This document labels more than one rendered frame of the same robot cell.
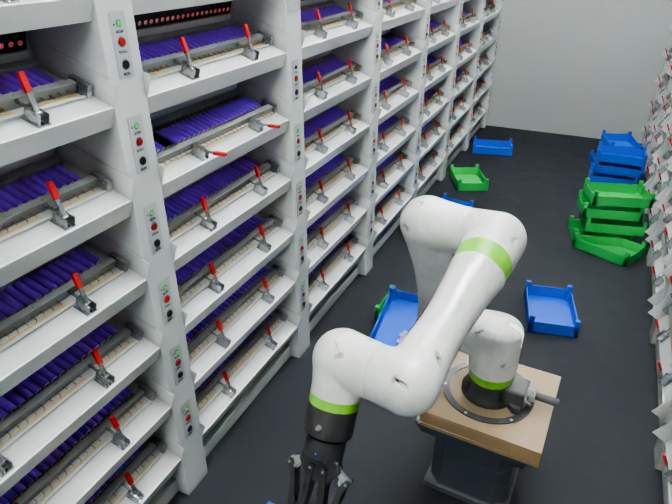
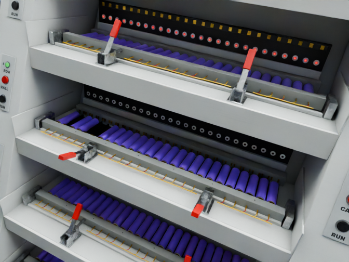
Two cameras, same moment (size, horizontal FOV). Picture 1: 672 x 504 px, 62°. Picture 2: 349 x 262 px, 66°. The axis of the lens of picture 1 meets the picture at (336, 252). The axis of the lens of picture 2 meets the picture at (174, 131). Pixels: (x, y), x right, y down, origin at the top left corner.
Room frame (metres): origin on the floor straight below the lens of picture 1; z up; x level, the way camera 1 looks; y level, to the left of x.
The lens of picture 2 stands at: (1.47, -0.21, 1.19)
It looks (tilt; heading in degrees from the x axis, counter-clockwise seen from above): 11 degrees down; 82
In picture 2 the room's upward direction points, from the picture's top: 15 degrees clockwise
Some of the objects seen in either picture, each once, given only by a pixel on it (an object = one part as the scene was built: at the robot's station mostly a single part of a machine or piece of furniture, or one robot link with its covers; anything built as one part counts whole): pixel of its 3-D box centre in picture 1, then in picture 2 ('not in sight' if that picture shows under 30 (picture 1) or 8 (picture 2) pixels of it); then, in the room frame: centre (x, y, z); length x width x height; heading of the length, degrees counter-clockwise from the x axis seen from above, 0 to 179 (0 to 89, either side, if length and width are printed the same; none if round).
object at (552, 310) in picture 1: (550, 307); not in sight; (2.05, -0.95, 0.04); 0.30 x 0.20 x 0.08; 166
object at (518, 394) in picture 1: (508, 389); not in sight; (1.18, -0.48, 0.36); 0.26 x 0.15 x 0.06; 61
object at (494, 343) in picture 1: (490, 346); not in sight; (1.21, -0.42, 0.49); 0.16 x 0.13 x 0.19; 57
